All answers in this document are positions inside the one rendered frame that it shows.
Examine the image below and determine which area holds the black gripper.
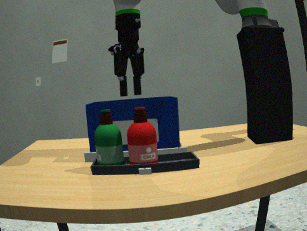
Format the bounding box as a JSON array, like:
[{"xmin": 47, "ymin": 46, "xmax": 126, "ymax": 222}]
[{"xmin": 112, "ymin": 27, "xmax": 145, "ymax": 96}]

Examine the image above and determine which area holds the red cola bottle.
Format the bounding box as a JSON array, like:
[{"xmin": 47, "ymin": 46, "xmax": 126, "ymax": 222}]
[{"xmin": 127, "ymin": 107, "xmax": 158, "ymax": 164}]

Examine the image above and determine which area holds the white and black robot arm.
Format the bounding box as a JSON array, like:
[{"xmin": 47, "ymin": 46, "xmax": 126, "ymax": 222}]
[{"xmin": 114, "ymin": 0, "xmax": 284, "ymax": 32}]

